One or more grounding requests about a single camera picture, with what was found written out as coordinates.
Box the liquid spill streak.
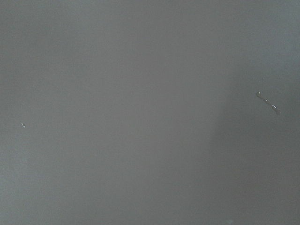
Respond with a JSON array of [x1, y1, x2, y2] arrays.
[[255, 91, 281, 115]]

